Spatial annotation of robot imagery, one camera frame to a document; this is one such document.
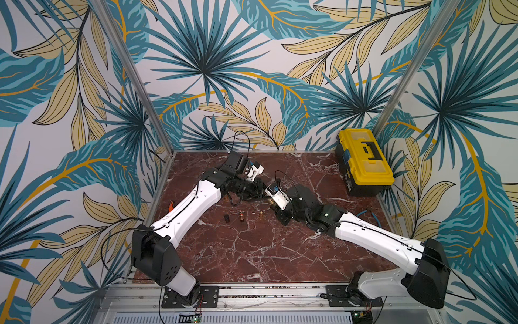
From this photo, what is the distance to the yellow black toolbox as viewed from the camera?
3.02 ft

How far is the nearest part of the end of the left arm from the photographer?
656 mm

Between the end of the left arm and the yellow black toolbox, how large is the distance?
0.50 m
